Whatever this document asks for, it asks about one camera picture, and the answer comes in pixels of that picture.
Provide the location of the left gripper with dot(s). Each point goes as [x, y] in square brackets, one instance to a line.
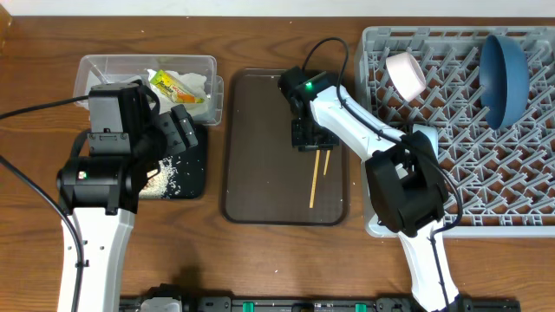
[174, 131]

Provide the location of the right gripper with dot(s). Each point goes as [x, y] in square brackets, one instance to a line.
[298, 139]

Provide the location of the yellow green snack wrapper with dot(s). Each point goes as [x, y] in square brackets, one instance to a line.
[175, 90]

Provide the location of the wooden chopstick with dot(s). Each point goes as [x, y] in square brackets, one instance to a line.
[326, 162]
[314, 179]

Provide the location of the white napkin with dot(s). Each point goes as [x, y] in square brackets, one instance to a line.
[190, 79]

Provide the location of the pink bowl with rice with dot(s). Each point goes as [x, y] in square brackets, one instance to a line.
[406, 75]

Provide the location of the dark blue plate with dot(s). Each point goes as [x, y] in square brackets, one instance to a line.
[503, 74]

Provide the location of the light blue bowl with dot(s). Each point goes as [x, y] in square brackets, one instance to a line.
[430, 132]

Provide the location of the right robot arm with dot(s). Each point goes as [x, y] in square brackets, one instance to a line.
[406, 187]

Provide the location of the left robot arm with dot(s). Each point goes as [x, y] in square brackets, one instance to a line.
[100, 184]

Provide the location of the black waste tray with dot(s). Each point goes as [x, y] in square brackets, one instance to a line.
[197, 157]

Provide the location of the clear plastic waste bin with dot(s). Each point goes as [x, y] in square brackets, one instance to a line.
[197, 71]

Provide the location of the grey dishwasher rack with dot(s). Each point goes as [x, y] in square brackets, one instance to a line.
[505, 176]

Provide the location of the spilled rice grains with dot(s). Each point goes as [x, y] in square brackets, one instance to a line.
[169, 181]

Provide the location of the brown serving tray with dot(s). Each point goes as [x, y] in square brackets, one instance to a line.
[267, 180]

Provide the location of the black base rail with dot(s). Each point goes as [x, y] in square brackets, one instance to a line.
[226, 304]

